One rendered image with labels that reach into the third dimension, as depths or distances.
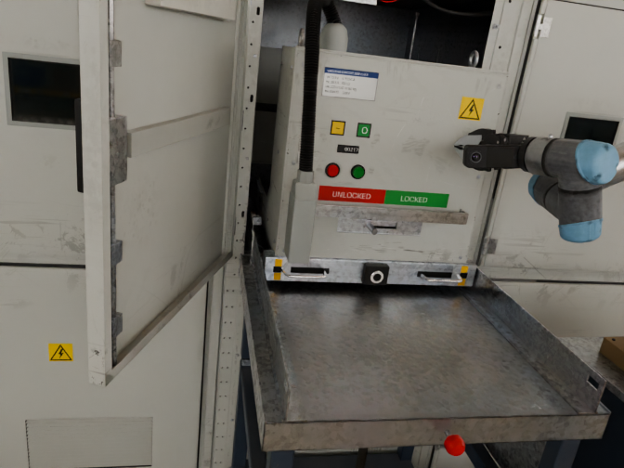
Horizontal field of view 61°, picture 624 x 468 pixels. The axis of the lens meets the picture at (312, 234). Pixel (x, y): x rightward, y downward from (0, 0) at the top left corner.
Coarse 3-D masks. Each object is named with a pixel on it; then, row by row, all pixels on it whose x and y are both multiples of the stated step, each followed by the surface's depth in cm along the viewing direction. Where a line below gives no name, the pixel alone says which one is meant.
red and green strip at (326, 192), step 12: (324, 192) 122; (336, 192) 123; (348, 192) 124; (360, 192) 124; (372, 192) 125; (384, 192) 125; (396, 192) 126; (408, 192) 126; (420, 192) 127; (396, 204) 127; (408, 204) 127; (420, 204) 128; (432, 204) 128; (444, 204) 129
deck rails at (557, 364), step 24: (264, 288) 116; (456, 288) 140; (480, 288) 134; (264, 312) 114; (480, 312) 127; (504, 312) 123; (504, 336) 117; (528, 336) 114; (552, 336) 106; (288, 360) 98; (528, 360) 108; (552, 360) 106; (576, 360) 99; (288, 384) 82; (552, 384) 101; (576, 384) 99; (600, 384) 93; (288, 408) 82; (576, 408) 95
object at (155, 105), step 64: (128, 0) 79; (192, 0) 94; (128, 64) 82; (192, 64) 105; (128, 128) 85; (192, 128) 106; (128, 192) 89; (192, 192) 116; (128, 256) 93; (192, 256) 123; (128, 320) 97
